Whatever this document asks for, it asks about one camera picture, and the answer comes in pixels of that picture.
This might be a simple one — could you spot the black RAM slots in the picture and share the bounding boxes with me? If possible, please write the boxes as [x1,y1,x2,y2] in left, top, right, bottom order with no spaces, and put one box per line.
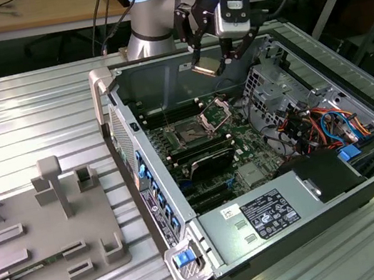
[129,89,206,133]

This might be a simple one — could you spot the metal drive cage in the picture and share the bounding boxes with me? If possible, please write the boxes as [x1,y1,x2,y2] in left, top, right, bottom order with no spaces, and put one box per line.
[233,31,315,137]

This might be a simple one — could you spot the blue expansion latch strip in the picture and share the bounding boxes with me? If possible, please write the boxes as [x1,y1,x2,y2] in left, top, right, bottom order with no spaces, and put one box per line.
[133,145,182,235]

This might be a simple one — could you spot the silver chipset heat sink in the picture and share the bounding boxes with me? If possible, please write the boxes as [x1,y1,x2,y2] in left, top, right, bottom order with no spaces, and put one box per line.
[237,161,266,189]

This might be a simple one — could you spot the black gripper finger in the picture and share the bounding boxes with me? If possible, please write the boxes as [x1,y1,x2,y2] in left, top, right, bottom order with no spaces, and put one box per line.
[213,24,266,75]
[172,0,221,73]

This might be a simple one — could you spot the silver CPU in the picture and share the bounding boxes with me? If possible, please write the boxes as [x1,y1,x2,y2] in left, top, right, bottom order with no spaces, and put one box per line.
[188,53,226,81]

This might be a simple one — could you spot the open grey PC case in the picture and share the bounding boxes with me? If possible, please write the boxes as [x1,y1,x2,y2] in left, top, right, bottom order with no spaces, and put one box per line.
[85,11,374,280]

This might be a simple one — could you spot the red orange wire bundle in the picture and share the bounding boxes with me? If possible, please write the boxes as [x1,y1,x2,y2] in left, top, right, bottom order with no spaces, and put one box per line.
[274,96,374,160]

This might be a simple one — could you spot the grey parts rack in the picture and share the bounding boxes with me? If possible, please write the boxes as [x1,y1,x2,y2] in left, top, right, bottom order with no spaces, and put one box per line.
[0,144,137,280]

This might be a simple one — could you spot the black installed RAM sticks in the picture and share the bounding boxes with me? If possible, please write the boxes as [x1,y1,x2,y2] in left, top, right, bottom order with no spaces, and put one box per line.
[165,130,237,168]

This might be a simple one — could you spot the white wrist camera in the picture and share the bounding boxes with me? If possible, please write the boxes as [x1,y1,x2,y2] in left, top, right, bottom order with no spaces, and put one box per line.
[211,0,258,40]

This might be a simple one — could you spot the grey power supply unit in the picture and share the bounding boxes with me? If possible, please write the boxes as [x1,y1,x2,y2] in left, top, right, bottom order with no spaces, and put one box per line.
[190,165,337,270]

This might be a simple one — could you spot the black plastic shroud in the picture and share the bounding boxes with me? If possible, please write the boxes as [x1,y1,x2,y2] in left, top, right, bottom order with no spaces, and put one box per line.
[272,144,370,211]

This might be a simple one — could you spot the green RAM stick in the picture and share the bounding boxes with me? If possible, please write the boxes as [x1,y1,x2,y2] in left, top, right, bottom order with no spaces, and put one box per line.
[7,251,68,279]

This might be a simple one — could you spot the white barcode sticker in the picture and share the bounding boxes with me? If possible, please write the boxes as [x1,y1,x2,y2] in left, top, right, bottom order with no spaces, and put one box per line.
[218,202,243,221]

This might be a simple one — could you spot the black power supply label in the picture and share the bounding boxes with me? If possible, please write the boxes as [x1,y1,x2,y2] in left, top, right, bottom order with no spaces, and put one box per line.
[238,185,305,245]

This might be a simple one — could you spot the green motherboard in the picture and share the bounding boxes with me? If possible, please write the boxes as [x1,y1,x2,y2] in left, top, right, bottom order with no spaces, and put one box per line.
[128,74,292,223]

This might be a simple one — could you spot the blue wire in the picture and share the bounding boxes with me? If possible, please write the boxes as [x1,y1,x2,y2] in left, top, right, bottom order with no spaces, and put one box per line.
[318,106,360,150]

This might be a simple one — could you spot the black expansion slots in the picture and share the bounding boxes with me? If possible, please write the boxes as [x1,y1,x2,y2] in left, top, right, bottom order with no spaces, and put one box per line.
[180,174,243,217]

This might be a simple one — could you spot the blue plastic disk carrier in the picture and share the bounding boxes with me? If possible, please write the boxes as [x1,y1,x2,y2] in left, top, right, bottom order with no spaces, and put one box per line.
[336,144,364,165]

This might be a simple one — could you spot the blue case latch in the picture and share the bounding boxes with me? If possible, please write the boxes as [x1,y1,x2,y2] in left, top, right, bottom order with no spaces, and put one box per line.
[172,249,196,269]

